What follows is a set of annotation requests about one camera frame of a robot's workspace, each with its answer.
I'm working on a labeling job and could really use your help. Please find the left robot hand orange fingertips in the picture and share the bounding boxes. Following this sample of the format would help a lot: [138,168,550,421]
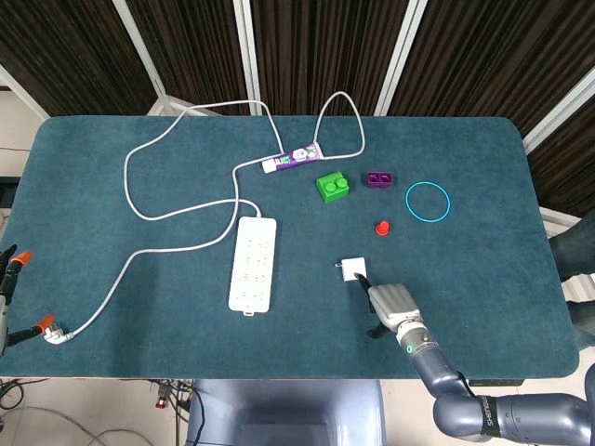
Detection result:
[0,247,58,357]

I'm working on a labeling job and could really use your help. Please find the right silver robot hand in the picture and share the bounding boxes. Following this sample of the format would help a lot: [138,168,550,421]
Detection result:
[354,272,425,339]

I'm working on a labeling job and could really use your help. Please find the white power adapter plug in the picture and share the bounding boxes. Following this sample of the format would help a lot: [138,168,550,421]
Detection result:
[333,257,367,282]

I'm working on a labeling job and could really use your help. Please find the white power strip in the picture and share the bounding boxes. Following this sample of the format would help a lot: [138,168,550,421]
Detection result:
[227,216,278,320]

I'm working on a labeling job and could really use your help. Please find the purple building block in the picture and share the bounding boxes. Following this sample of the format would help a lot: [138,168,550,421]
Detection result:
[364,170,395,190]

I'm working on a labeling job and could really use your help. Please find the green building block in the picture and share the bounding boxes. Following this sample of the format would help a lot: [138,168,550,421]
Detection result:
[315,170,352,203]

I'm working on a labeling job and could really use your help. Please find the teal fabric table mat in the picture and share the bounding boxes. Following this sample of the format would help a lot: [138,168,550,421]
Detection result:
[0,114,581,380]

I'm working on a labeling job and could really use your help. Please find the blue-grey robot torso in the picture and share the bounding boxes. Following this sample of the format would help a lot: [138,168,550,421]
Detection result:
[185,378,387,446]

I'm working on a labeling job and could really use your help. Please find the purple toothpaste tube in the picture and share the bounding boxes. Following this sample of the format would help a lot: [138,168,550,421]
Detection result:
[261,143,322,175]

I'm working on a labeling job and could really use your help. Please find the dark grey chair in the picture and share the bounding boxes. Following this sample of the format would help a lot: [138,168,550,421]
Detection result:
[548,216,595,368]

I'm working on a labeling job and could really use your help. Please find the cyan thin ring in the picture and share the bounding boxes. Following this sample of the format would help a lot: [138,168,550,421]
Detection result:
[404,181,452,224]

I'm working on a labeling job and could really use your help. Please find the black velcro arm strap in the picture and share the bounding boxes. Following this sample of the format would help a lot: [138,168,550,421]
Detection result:
[476,394,501,438]

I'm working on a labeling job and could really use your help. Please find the white power strip cable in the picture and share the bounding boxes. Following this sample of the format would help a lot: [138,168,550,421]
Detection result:
[69,91,365,338]

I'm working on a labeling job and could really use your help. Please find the white partition frame post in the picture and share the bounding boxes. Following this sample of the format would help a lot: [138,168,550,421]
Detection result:
[0,62,50,120]
[374,0,430,116]
[111,0,187,117]
[522,64,595,154]
[233,0,264,116]

